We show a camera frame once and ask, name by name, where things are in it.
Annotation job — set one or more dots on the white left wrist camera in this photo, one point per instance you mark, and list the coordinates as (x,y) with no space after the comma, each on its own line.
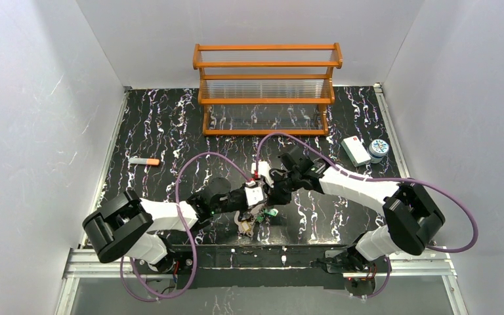
(254,195)

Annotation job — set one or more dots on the cluster of tagged keys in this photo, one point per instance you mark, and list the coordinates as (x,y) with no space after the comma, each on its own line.
(259,216)

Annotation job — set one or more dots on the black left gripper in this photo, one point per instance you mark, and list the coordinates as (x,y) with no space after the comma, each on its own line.
(243,209)

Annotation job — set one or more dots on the white rectangular box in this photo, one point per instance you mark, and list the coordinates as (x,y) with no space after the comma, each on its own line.
(355,151)

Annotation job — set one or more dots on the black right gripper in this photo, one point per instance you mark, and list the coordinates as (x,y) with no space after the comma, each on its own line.
(275,184)

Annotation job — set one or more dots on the orange grey marker pen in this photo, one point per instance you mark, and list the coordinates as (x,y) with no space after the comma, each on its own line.
(144,161)

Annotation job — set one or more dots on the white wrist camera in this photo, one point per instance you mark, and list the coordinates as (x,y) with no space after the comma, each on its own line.
(261,171)
(254,195)

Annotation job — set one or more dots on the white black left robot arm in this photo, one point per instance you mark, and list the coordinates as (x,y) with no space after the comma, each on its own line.
(125,225)

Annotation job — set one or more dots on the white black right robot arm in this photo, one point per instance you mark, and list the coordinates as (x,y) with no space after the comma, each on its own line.
(412,218)

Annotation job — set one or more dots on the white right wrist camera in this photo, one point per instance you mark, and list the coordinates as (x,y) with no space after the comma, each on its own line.
(261,171)

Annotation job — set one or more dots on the orange wooden shelf rack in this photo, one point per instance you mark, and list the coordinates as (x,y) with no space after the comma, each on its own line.
(254,90)

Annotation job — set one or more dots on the blue white round tin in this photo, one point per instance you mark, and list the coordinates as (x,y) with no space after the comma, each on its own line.
(377,150)

